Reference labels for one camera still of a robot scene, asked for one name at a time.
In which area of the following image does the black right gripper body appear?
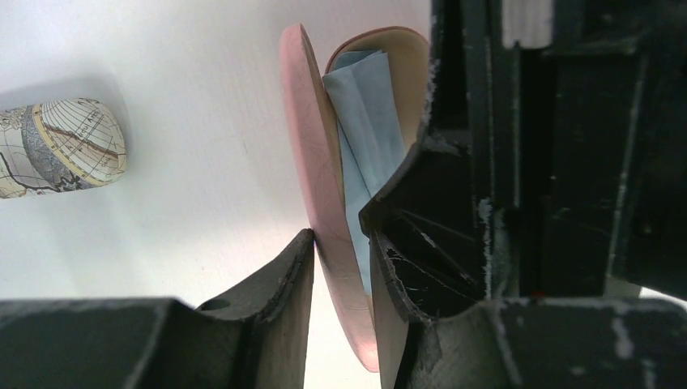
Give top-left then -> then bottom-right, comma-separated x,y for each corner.
431,1 -> 686,298

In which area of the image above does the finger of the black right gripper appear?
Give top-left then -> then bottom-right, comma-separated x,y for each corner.
361,130 -> 486,318

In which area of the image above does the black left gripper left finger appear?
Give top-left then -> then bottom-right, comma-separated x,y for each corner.
1,229 -> 314,388

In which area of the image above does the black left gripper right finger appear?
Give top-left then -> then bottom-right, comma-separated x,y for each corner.
369,230 -> 687,389

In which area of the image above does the light blue cloth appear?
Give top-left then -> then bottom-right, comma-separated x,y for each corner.
322,50 -> 406,296

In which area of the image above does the pink glasses case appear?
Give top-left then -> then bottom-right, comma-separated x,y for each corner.
279,24 -> 429,372

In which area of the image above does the map print glasses case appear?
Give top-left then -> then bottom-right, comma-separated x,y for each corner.
1,98 -> 127,199

